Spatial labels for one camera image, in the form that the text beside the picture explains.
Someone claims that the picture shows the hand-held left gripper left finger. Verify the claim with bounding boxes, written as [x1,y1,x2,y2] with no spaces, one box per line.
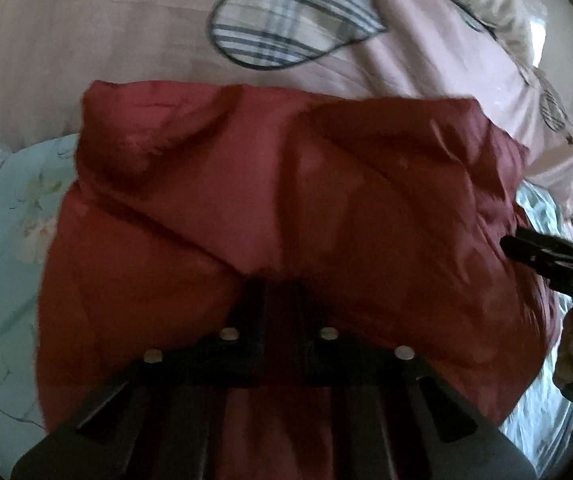
[10,276,270,480]

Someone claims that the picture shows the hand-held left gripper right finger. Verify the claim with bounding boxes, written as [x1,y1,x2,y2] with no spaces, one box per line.
[297,279,538,480]

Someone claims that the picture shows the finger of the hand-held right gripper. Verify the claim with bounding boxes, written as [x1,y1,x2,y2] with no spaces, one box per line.
[500,237,573,291]
[515,226,573,260]

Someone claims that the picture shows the red quilted jacket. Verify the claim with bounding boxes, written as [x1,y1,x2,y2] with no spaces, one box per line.
[36,80,573,480]

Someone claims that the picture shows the pink plaid-heart pillow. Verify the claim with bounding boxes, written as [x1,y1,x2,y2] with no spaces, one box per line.
[441,0,543,67]

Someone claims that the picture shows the light blue floral bed sheet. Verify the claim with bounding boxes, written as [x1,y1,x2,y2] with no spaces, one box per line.
[0,132,573,467]

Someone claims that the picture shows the pink plaid-heart duvet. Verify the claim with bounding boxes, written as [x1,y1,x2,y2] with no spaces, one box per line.
[0,0,573,243]

